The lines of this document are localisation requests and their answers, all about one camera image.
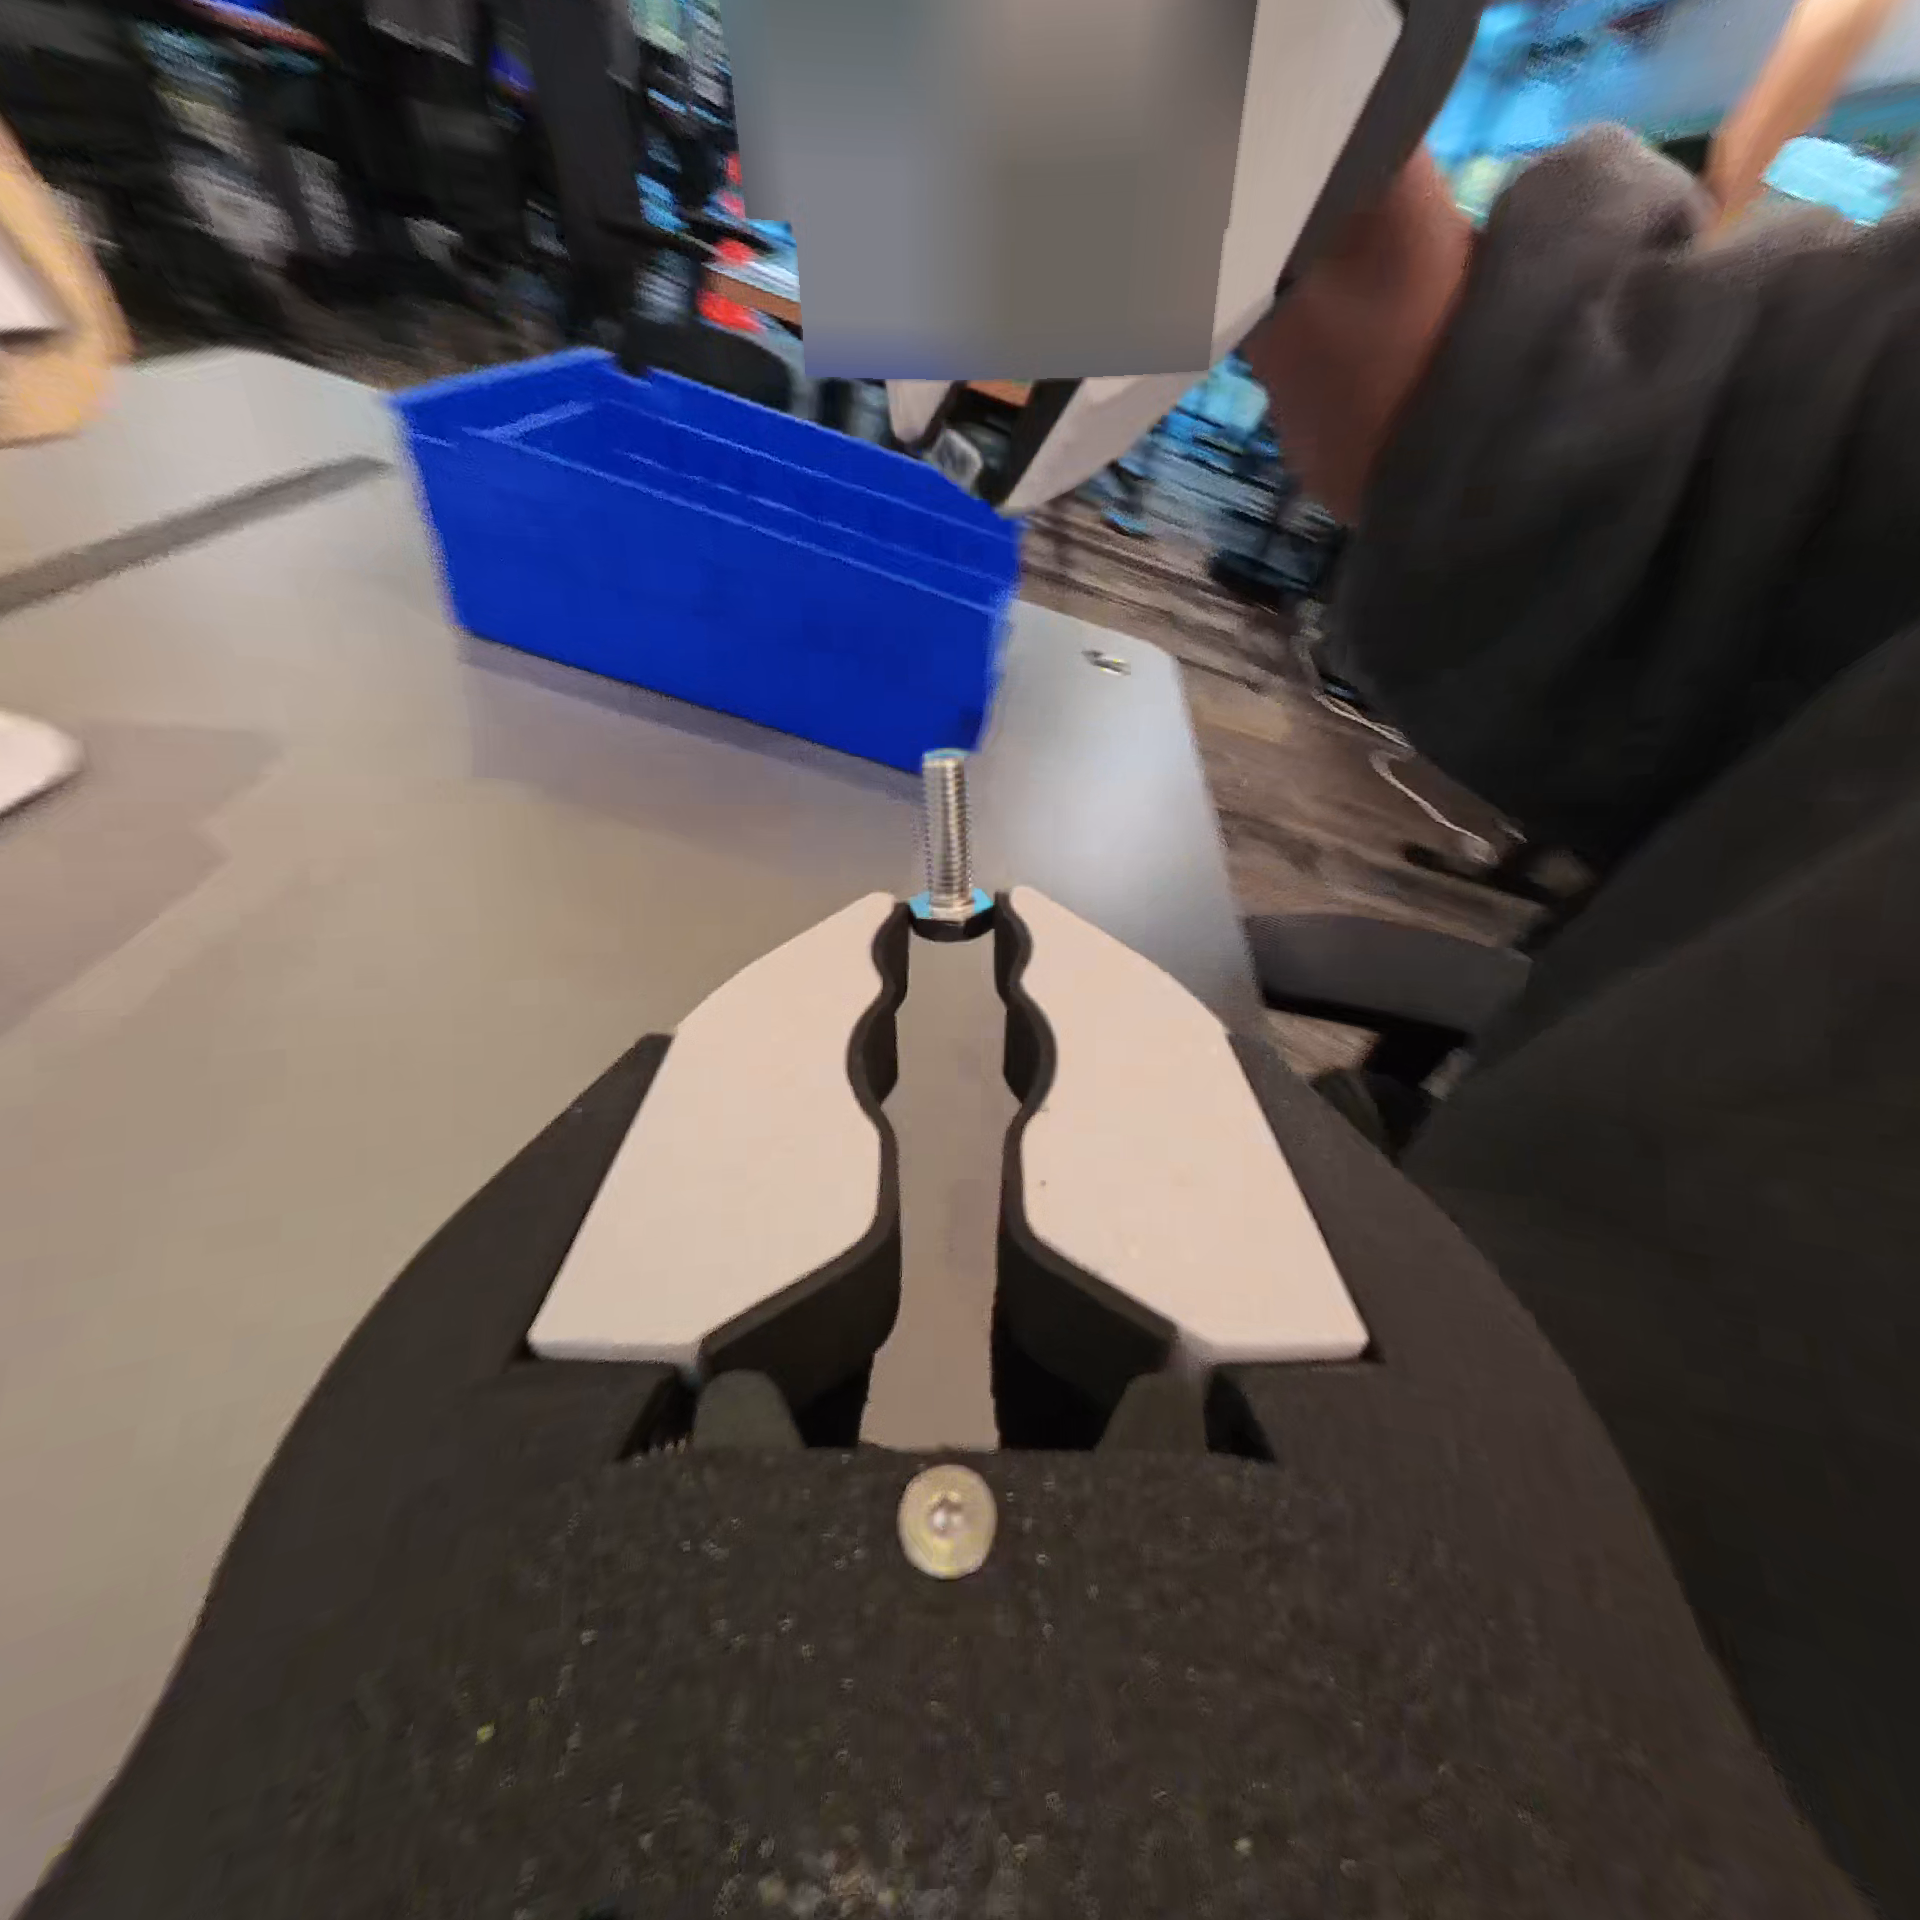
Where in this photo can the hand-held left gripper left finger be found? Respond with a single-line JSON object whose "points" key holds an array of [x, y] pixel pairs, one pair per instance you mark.
{"points": [[721, 1188]]}

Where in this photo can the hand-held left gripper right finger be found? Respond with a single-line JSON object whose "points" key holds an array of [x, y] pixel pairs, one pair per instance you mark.
{"points": [[1201, 1188]]}

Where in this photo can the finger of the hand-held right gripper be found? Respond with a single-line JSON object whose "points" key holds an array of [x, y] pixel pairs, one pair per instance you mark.
{"points": [[1052, 436], [1321, 152]]}

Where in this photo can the blue plastic bin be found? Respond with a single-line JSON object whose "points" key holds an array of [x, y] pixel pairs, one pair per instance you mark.
{"points": [[721, 572]]}

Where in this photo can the silver bolt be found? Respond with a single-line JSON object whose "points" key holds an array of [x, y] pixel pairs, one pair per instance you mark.
{"points": [[950, 843]]}

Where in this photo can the person's right forearm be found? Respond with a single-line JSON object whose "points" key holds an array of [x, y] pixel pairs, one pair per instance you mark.
{"points": [[1651, 511]]}

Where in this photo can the metal desk grommet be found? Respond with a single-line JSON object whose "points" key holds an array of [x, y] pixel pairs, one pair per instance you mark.
{"points": [[1112, 659]]}

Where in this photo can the grey desk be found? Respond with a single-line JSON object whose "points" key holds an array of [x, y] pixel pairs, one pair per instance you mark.
{"points": [[300, 990]]}

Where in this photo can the person's right hand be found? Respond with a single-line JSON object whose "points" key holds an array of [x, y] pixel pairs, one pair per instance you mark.
{"points": [[1351, 333]]}

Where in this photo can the wooden beam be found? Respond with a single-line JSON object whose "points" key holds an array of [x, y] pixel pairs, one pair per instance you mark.
{"points": [[1801, 107]]}

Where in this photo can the person's dark clothing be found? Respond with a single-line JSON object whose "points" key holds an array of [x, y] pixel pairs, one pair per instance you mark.
{"points": [[1711, 1351]]}

